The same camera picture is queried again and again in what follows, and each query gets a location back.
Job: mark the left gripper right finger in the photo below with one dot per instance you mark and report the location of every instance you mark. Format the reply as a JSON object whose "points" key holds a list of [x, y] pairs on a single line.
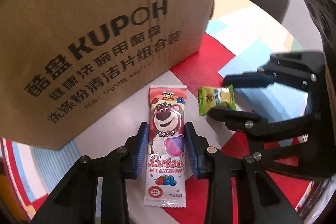
{"points": [[240, 183]]}

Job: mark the pink Lotso bear candy packet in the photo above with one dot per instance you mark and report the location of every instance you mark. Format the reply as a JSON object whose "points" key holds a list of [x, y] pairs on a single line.
{"points": [[165, 166]]}

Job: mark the yellow green small candy packet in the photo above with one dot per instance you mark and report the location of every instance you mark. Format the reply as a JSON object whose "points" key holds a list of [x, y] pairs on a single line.
{"points": [[211, 97]]}

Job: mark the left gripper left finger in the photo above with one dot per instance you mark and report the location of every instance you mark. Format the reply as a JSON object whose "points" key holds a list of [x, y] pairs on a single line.
{"points": [[73, 200]]}

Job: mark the KUPOH cardboard box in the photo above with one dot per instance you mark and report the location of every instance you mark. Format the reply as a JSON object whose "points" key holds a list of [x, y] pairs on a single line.
{"points": [[66, 63]]}

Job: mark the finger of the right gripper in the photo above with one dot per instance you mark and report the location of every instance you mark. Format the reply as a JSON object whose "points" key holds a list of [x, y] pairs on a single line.
{"points": [[243, 121], [249, 80]]}

